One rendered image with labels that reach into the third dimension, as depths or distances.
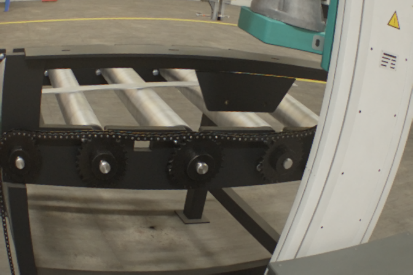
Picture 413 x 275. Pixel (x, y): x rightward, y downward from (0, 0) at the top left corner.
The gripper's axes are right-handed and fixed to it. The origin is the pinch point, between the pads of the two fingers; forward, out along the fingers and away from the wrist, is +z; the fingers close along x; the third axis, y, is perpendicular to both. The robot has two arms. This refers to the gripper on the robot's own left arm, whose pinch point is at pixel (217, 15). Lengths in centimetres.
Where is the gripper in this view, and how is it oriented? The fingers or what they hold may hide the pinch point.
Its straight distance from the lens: 213.2
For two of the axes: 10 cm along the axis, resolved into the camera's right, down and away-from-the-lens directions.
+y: -4.2, -1.8, 8.9
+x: -9.0, -0.3, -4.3
